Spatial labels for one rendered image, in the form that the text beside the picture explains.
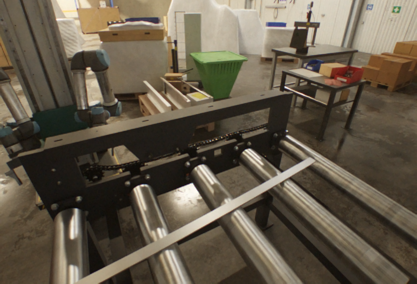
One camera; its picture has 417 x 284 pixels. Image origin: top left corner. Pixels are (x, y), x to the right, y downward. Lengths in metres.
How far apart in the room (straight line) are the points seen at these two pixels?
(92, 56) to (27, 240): 1.56
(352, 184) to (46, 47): 2.07
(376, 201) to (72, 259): 1.17
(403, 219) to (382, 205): 0.08
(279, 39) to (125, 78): 5.00
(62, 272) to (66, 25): 8.37
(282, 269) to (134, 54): 3.91
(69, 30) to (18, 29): 6.94
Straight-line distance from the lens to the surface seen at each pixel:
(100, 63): 1.64
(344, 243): 0.95
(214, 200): 0.94
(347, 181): 1.20
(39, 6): 1.91
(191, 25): 4.57
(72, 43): 8.91
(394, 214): 1.15
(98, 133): 0.95
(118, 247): 1.02
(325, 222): 0.96
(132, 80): 4.38
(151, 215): 0.90
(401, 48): 7.73
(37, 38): 1.96
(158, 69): 4.26
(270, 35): 7.57
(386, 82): 6.30
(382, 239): 2.35
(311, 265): 1.94
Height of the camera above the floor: 1.60
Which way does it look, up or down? 30 degrees down
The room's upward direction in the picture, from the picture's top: straight up
